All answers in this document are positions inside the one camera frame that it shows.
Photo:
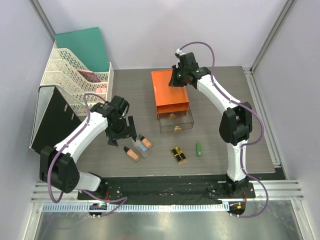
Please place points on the pink magazine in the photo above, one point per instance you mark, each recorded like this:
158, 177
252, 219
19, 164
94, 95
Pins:
90, 76

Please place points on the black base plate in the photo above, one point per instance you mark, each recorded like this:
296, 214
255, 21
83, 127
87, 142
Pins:
173, 190

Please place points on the gold black lipstick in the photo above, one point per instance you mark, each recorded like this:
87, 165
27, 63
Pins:
180, 158
176, 151

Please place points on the black binder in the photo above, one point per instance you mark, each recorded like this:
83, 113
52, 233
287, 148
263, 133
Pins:
54, 119

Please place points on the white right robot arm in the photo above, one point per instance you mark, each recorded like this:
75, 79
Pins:
236, 121

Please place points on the clear drawer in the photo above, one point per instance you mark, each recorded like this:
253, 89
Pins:
172, 110
175, 121

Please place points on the white mesh file organizer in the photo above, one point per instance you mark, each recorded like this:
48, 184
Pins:
61, 72

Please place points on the white slotted cable duct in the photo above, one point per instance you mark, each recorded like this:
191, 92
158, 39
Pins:
96, 207

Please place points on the teal folder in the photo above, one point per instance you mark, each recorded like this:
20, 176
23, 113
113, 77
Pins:
88, 46

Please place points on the green lipstick tube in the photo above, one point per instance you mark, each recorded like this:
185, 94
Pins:
198, 149

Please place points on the peach foundation bottle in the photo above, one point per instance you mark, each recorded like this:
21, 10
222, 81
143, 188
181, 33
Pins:
131, 154
145, 141

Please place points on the orange drawer cabinet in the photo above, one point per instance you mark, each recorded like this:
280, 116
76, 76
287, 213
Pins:
163, 93

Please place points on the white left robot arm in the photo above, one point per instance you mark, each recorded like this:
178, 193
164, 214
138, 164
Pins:
58, 163

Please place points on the pink sticky notes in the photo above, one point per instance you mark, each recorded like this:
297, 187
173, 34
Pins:
101, 90

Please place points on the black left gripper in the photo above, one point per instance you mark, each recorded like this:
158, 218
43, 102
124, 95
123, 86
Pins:
112, 136

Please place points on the clear blue label bottle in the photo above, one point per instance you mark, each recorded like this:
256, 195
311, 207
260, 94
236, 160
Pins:
138, 145

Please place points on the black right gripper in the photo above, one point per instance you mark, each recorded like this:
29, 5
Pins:
174, 71

